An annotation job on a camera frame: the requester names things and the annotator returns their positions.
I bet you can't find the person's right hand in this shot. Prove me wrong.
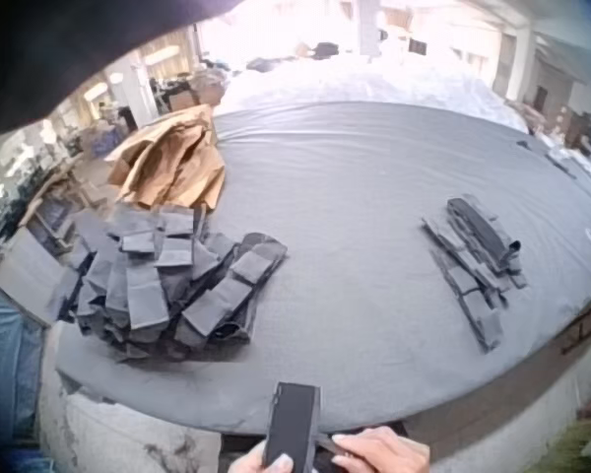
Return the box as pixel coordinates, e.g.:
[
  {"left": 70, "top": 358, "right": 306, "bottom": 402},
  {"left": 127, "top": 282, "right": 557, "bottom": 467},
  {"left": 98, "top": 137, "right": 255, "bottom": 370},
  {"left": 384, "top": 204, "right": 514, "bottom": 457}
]
[{"left": 331, "top": 426, "right": 432, "bottom": 473}]

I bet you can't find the person's left hand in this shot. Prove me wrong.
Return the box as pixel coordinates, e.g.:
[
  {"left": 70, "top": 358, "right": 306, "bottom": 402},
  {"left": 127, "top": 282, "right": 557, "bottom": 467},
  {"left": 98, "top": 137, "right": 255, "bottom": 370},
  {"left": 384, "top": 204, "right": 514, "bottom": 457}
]
[{"left": 228, "top": 441, "right": 296, "bottom": 473}]

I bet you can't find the black fabric pouch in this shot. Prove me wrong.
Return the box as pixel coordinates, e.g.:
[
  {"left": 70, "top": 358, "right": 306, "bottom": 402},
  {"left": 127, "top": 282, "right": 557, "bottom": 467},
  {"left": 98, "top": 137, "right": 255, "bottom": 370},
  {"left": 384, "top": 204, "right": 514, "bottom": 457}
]
[{"left": 262, "top": 380, "right": 324, "bottom": 473}]

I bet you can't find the black strap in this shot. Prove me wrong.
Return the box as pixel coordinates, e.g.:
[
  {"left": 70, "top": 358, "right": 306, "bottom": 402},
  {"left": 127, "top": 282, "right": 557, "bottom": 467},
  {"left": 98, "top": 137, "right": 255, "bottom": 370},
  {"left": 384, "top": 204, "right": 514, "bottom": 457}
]
[{"left": 314, "top": 435, "right": 349, "bottom": 457}]

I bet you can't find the white padding sheet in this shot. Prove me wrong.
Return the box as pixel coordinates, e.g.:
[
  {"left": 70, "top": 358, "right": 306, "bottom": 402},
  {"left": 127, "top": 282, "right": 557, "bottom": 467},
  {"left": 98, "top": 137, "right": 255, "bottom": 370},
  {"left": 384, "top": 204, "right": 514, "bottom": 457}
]
[{"left": 37, "top": 319, "right": 224, "bottom": 473}]

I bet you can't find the small row of grey pouches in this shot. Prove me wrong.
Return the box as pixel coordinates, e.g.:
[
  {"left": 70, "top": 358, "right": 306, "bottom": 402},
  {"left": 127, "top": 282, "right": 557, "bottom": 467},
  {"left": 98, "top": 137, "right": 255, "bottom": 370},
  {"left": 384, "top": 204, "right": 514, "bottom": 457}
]
[{"left": 421, "top": 196, "right": 529, "bottom": 355}]

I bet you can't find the big pile of grey pouches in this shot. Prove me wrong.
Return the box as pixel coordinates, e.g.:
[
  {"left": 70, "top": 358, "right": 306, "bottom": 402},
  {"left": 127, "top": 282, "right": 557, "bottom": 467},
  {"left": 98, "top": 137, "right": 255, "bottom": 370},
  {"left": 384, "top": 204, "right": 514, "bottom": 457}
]
[{"left": 58, "top": 202, "right": 290, "bottom": 364}]

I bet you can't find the large grey table cloth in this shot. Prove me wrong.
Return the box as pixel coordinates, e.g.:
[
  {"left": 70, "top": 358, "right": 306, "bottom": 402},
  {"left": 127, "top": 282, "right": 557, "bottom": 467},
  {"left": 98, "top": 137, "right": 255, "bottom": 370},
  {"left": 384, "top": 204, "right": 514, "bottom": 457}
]
[{"left": 53, "top": 101, "right": 591, "bottom": 438}]

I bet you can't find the black elastic band piece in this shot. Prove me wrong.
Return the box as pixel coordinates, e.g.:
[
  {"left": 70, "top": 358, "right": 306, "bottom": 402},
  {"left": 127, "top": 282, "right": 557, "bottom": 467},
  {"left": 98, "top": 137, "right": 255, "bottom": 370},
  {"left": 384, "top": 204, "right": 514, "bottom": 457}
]
[{"left": 446, "top": 196, "right": 522, "bottom": 263}]

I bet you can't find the flat cardboard sheet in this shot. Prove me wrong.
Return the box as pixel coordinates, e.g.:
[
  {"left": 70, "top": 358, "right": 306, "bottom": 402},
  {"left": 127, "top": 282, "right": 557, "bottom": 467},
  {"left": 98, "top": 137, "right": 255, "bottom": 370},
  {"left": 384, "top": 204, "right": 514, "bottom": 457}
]
[{"left": 0, "top": 229, "right": 68, "bottom": 329}]

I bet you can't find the crumpled brown paper heap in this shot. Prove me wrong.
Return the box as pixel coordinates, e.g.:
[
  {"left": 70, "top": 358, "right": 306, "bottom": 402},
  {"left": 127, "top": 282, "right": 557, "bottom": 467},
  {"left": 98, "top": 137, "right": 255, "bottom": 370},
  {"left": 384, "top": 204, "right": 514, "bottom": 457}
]
[{"left": 106, "top": 103, "right": 227, "bottom": 211}]

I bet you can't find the heap of cartons and goods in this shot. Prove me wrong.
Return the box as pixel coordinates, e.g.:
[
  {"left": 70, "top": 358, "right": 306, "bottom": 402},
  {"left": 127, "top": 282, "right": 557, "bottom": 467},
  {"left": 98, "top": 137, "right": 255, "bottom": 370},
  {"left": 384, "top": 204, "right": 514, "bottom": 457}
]
[{"left": 504, "top": 96, "right": 591, "bottom": 167}]

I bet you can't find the brown cardboard carton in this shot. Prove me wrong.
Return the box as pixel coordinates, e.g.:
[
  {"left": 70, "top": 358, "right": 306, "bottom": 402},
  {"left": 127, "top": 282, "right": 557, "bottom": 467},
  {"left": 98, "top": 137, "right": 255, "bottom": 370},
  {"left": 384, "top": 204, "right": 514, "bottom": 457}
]
[{"left": 166, "top": 72, "right": 228, "bottom": 112}]

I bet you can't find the white fabric heap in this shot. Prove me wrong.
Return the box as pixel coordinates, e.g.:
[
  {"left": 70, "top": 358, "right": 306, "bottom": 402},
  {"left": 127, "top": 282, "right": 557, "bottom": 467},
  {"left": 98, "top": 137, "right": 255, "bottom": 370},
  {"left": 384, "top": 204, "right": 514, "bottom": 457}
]
[{"left": 216, "top": 29, "right": 531, "bottom": 134}]

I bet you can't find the wooden frame rack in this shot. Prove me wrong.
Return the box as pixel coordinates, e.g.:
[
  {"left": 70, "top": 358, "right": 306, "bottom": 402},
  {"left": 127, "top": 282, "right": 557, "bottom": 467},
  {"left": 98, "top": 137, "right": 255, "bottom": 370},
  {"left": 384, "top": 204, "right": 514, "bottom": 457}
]
[{"left": 17, "top": 155, "right": 109, "bottom": 257}]

